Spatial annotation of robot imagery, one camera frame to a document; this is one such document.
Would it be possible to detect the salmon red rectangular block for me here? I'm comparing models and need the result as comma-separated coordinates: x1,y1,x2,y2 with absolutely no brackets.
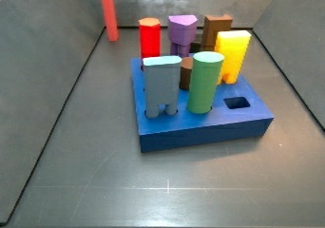
101,0,117,42

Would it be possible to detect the blue peg board base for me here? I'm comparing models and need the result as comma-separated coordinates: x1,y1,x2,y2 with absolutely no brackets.
129,58,274,152

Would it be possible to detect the light blue double peg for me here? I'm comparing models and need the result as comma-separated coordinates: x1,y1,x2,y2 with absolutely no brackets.
142,55,181,118

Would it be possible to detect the dark brown oval peg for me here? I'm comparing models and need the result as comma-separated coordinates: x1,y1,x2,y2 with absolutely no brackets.
179,57,192,90

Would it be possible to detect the green cylinder peg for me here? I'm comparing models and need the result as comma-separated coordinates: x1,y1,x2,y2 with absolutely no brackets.
187,51,224,114

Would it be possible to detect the purple pentagon peg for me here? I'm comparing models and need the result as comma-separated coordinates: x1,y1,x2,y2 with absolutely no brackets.
167,15,197,58

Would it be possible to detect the yellow arch peg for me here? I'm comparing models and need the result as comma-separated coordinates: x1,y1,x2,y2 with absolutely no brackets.
213,30,251,84

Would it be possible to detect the red hexagonal peg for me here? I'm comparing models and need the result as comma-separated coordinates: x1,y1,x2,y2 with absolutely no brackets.
137,17,160,58

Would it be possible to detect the brown notched peg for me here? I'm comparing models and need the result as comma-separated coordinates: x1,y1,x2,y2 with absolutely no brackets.
200,14,232,51

